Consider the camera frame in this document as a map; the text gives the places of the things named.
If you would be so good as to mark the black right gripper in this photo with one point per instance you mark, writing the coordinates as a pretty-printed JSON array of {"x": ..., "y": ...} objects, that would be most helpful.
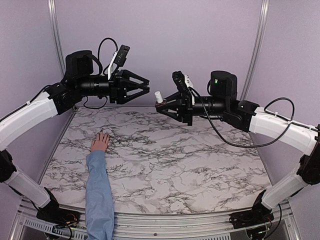
[{"x": 185, "y": 114}]

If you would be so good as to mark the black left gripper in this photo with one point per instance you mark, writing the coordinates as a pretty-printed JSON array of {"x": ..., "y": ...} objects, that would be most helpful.
[{"x": 118, "y": 86}]

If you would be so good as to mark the white cap with brush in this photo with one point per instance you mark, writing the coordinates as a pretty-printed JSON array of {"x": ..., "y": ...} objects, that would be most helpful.
[{"x": 158, "y": 96}]

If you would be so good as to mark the red nail polish bottle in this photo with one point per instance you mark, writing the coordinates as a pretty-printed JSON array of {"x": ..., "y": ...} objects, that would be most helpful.
[{"x": 157, "y": 104}]

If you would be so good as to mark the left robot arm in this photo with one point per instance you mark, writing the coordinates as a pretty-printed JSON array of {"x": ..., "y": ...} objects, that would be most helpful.
[{"x": 83, "y": 77}]

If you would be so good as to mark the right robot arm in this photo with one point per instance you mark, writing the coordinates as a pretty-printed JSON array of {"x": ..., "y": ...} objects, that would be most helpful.
[{"x": 222, "y": 104}]

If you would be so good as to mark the blue sleeved forearm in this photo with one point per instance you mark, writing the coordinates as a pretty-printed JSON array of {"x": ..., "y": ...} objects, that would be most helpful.
[{"x": 99, "y": 205}]

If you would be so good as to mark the mannequin hand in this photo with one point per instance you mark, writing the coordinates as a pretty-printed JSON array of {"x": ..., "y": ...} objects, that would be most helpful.
[{"x": 100, "y": 143}]

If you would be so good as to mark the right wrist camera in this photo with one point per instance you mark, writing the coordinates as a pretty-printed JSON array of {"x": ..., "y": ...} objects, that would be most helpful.
[{"x": 184, "y": 86}]

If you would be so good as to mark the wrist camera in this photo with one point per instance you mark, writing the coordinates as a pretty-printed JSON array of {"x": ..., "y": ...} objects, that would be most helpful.
[
  {"x": 184, "y": 86},
  {"x": 119, "y": 58}
]

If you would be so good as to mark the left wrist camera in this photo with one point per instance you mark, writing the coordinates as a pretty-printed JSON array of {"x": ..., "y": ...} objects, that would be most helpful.
[{"x": 119, "y": 58}]

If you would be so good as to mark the left aluminium frame post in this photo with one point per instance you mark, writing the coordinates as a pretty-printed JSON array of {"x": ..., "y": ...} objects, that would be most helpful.
[{"x": 53, "y": 18}]

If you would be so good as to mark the aluminium frame post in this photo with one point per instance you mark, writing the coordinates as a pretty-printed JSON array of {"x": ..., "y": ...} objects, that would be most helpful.
[
  {"x": 53, "y": 18},
  {"x": 260, "y": 33}
]

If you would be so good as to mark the front aluminium rail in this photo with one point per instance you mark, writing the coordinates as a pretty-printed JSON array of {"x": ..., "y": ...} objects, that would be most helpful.
[{"x": 133, "y": 226}]

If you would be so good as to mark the right aluminium frame post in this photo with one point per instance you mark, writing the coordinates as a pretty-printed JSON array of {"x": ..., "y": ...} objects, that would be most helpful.
[{"x": 260, "y": 33}]

